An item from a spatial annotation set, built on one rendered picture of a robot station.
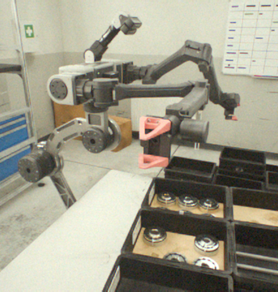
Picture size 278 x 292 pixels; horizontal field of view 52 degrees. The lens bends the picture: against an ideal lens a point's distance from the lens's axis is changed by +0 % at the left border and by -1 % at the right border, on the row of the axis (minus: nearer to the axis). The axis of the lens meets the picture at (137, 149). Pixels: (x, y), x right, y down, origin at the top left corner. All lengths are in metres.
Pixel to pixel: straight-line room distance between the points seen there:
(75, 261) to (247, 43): 3.36
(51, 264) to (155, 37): 3.47
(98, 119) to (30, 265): 0.76
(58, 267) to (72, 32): 4.01
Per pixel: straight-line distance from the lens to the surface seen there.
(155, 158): 0.63
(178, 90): 1.17
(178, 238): 1.33
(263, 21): 4.04
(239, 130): 4.27
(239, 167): 2.72
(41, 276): 1.41
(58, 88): 1.25
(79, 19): 4.84
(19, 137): 3.14
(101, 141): 1.49
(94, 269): 1.39
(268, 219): 1.56
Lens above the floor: 1.69
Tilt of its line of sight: 23 degrees down
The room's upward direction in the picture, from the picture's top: straight up
